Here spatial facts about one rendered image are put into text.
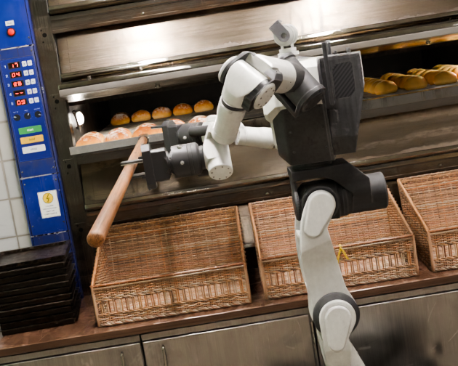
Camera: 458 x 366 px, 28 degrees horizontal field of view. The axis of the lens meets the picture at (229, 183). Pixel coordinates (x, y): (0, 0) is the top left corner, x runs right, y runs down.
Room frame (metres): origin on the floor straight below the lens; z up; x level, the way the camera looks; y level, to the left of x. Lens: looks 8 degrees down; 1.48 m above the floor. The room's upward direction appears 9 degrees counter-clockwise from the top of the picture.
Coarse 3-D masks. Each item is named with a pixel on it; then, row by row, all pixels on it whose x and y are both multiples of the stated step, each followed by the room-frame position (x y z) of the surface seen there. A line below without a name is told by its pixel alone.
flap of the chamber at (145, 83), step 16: (432, 32) 3.47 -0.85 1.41; (448, 32) 3.47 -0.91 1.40; (336, 48) 3.46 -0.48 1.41; (352, 48) 3.46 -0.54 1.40; (368, 48) 3.49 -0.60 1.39; (384, 48) 3.56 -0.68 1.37; (400, 48) 3.64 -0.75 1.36; (128, 80) 3.45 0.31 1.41; (144, 80) 3.45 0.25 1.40; (160, 80) 3.45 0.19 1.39; (176, 80) 3.51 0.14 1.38; (192, 80) 3.58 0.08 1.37; (64, 96) 3.45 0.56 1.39; (80, 96) 3.52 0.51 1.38; (96, 96) 3.59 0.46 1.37
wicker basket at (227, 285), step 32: (128, 224) 3.56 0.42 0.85; (192, 224) 3.55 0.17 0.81; (224, 224) 3.55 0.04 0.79; (96, 256) 3.32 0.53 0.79; (128, 256) 3.53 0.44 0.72; (160, 256) 3.53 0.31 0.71; (192, 256) 3.52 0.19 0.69; (224, 256) 3.52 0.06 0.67; (96, 288) 3.10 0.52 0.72; (128, 288) 3.11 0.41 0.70; (160, 288) 3.10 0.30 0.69; (192, 288) 3.40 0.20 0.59; (224, 288) 3.32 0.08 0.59; (128, 320) 3.10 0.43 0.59
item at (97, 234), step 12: (144, 144) 3.03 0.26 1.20; (132, 156) 2.61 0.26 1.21; (132, 168) 2.38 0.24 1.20; (120, 180) 2.12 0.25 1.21; (120, 192) 1.96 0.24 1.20; (108, 204) 1.79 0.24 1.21; (108, 216) 1.67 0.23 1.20; (96, 228) 1.54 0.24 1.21; (108, 228) 1.61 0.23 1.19; (96, 240) 1.51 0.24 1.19
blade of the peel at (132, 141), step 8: (152, 136) 3.31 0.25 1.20; (160, 136) 3.31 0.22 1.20; (96, 144) 3.31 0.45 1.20; (104, 144) 3.31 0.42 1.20; (112, 144) 3.31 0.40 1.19; (120, 144) 3.31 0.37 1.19; (128, 144) 3.31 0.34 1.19; (136, 144) 3.31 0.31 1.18; (72, 152) 3.30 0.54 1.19; (80, 152) 3.31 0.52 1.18
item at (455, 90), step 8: (440, 88) 3.63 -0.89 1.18; (448, 88) 3.61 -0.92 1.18; (456, 88) 3.62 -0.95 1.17; (392, 96) 3.62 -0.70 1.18; (400, 96) 3.61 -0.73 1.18; (408, 96) 3.61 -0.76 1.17; (416, 96) 3.61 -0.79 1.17; (424, 96) 3.61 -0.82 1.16; (432, 96) 3.61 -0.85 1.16; (440, 96) 3.61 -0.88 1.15; (448, 96) 3.61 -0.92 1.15; (368, 104) 3.61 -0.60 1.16; (376, 104) 3.61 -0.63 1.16; (384, 104) 3.61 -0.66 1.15; (392, 104) 3.61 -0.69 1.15; (400, 104) 3.61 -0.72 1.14; (248, 120) 3.61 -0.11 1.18; (256, 120) 3.61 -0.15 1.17; (264, 120) 3.61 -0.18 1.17; (152, 144) 3.60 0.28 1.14; (88, 152) 3.60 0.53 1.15; (96, 152) 3.60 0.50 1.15; (104, 152) 3.60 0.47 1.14
